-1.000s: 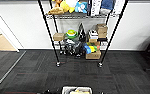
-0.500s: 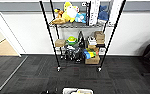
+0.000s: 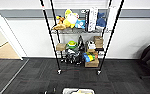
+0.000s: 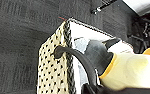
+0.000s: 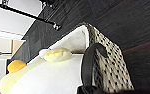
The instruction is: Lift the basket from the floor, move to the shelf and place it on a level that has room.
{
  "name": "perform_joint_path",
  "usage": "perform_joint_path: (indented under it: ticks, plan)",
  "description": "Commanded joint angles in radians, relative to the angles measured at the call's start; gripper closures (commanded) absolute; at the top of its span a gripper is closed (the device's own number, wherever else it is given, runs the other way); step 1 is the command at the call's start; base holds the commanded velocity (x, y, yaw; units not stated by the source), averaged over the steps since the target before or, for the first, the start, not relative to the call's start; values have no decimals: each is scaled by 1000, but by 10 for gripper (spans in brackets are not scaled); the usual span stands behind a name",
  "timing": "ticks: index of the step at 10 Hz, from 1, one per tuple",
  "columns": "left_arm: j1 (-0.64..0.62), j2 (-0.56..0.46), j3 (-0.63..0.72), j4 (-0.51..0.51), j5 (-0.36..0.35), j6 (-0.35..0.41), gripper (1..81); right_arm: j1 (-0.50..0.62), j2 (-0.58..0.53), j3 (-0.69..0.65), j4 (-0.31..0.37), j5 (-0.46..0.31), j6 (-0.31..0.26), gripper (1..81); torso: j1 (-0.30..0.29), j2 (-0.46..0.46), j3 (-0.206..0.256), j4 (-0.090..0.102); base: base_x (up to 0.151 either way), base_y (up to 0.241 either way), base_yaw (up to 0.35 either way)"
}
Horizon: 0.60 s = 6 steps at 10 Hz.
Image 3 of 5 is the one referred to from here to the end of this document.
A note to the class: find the pale woven basket dark spots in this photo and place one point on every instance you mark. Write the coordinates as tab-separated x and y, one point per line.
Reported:
65	91

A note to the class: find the pale yellow plush toy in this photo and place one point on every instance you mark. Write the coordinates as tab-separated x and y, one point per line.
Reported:
82	91

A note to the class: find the grey clear plastic bag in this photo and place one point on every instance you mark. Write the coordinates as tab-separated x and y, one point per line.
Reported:
71	56

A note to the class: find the small flat cardboard box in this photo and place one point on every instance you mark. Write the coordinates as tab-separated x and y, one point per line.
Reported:
61	47

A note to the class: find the long cardboard box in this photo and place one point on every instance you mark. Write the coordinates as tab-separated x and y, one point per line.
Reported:
92	64

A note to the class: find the blue yellow green toy blocks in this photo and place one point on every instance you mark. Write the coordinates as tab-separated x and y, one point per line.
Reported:
88	57

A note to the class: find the brown plush toy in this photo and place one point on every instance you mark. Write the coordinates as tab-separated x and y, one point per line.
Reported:
59	26

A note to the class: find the small blue toy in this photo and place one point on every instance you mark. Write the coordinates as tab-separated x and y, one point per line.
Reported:
80	24

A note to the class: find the yellow and white plush toy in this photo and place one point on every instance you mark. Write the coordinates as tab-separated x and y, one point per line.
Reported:
72	18

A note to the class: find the narrow white box black edge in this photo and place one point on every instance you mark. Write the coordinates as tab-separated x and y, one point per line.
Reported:
87	20

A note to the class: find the tall white box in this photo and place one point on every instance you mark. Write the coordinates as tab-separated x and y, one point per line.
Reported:
93	18

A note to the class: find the blue bag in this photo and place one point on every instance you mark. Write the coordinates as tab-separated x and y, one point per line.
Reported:
101	21

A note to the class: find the wide white box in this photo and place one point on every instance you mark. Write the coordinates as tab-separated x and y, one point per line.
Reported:
111	16

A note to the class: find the white door frame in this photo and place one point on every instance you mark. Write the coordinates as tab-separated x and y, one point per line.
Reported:
8	36

